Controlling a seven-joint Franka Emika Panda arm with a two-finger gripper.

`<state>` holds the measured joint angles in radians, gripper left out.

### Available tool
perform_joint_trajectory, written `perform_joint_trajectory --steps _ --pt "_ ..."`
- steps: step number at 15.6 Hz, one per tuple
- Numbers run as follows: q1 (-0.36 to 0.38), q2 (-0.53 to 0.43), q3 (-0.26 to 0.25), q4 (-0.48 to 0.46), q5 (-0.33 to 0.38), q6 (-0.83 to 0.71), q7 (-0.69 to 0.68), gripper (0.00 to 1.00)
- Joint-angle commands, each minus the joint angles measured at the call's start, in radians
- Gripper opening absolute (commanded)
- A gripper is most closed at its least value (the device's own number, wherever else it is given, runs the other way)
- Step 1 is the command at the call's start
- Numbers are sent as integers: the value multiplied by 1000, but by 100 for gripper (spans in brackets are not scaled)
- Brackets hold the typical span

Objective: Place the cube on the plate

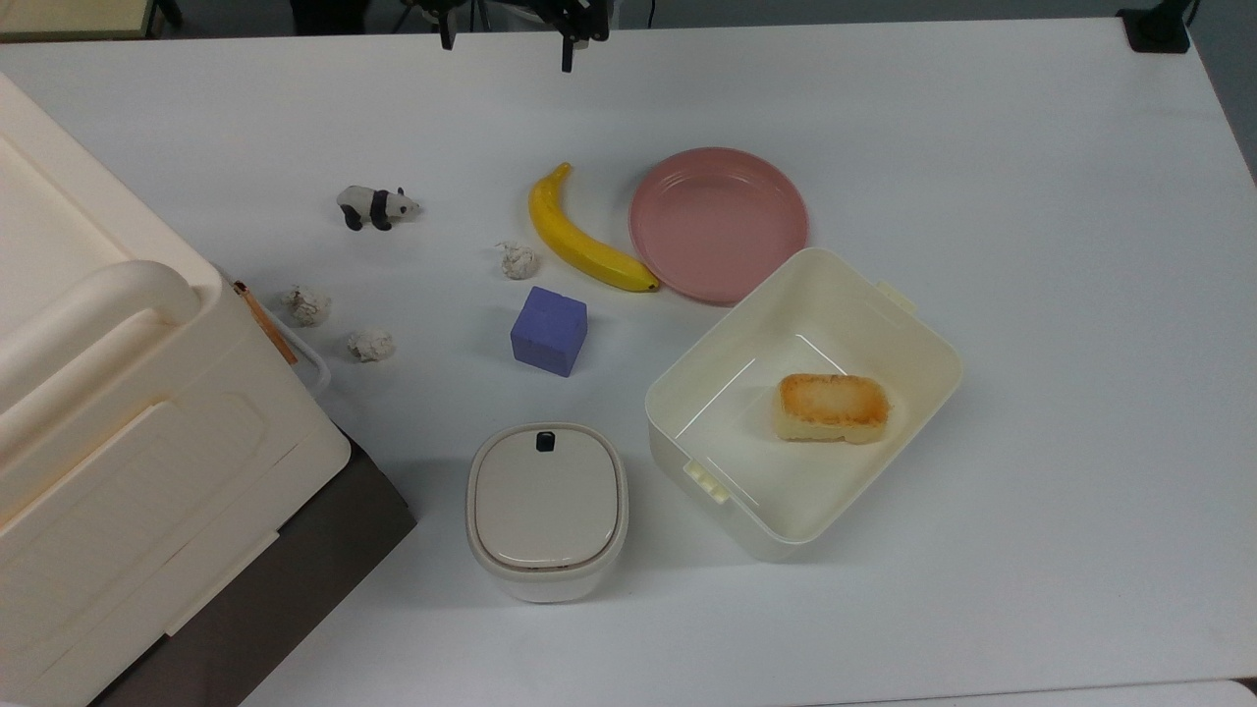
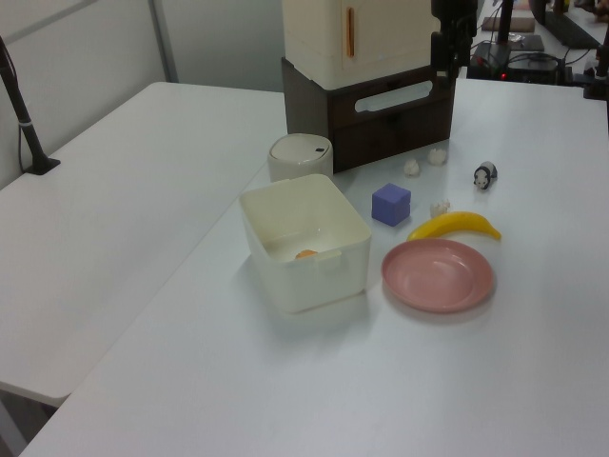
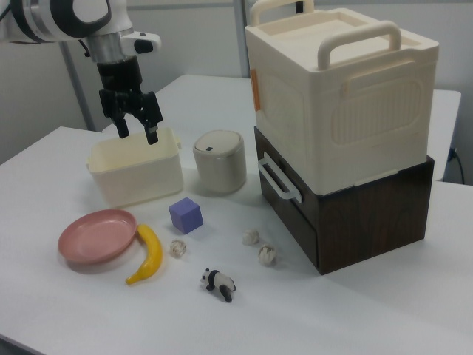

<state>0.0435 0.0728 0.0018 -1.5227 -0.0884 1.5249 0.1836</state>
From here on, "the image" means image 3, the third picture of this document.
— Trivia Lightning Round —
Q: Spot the pink plastic plate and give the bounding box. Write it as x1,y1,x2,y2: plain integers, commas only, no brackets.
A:
57,209,139,266

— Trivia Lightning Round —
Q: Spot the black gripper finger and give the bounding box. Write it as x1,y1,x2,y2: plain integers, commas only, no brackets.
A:
127,90,164,146
98,88,131,141

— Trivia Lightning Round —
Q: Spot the cream open plastic bin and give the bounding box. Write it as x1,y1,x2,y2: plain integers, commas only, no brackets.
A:
85,127,185,209

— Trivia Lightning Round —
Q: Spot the grey metal frame post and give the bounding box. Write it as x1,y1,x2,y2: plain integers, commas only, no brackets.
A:
60,40,94,131

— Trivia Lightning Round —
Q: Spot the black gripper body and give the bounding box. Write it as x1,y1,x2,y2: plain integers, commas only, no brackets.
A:
96,57,144,98

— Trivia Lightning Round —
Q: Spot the purple foam cube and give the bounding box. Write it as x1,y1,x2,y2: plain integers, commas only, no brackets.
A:
168,197,205,235

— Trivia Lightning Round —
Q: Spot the small beige lidded trash can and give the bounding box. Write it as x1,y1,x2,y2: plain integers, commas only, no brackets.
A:
192,129,248,195

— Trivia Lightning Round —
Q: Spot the toy panda figure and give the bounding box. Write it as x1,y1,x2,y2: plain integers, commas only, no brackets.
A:
200,268,237,303

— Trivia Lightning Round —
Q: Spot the dark wood drawer box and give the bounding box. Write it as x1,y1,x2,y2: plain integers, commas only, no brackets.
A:
253,125,435,276

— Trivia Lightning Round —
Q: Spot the black cable with blue plug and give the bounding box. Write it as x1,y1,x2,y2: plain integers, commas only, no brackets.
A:
448,146,466,184

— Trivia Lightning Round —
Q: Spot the cream storage box with handles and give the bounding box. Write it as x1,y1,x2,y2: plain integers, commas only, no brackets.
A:
245,0,440,195

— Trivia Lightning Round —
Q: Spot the yellow toy banana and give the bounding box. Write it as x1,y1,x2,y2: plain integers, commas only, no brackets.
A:
124,223,164,286

